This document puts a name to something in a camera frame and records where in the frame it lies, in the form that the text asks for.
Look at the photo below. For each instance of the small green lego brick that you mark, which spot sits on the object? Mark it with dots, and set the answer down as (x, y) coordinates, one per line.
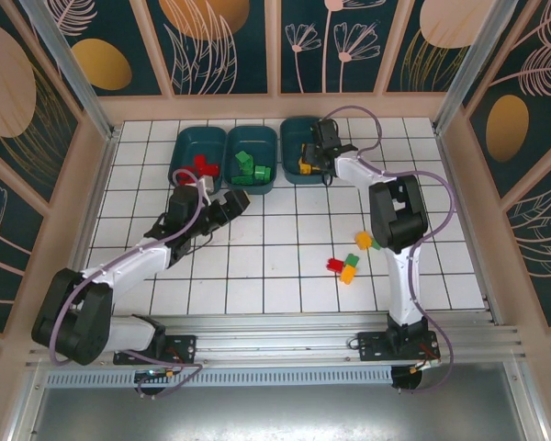
(262, 173)

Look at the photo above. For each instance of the long red lego brick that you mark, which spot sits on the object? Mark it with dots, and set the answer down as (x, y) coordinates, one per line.
(210, 171)

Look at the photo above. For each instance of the sloped green lego brick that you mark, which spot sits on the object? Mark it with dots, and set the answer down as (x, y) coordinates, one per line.
(244, 158)

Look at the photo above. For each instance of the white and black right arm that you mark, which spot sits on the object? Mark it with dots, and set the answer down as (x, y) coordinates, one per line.
(397, 216)

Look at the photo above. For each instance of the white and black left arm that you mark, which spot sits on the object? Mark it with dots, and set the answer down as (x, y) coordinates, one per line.
(124, 268)

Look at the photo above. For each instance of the teal plastic bin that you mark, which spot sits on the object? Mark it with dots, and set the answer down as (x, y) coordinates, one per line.
(188, 147)
(294, 135)
(257, 144)

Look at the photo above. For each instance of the arched green lego brick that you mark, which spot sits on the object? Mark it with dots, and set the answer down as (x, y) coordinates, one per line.
(351, 260)

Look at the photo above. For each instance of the long yellow lego brick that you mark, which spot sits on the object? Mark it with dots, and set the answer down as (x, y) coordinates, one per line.
(348, 274)

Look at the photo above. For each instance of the grey metal sheet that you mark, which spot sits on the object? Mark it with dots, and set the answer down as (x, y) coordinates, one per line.
(275, 413)

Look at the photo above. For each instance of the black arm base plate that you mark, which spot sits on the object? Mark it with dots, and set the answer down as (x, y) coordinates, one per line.
(372, 347)
(183, 347)

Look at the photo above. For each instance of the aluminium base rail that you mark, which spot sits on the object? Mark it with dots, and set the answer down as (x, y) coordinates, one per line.
(275, 340)

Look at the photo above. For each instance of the aluminium frame post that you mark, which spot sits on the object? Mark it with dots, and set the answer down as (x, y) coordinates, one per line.
(468, 59)
(73, 78)

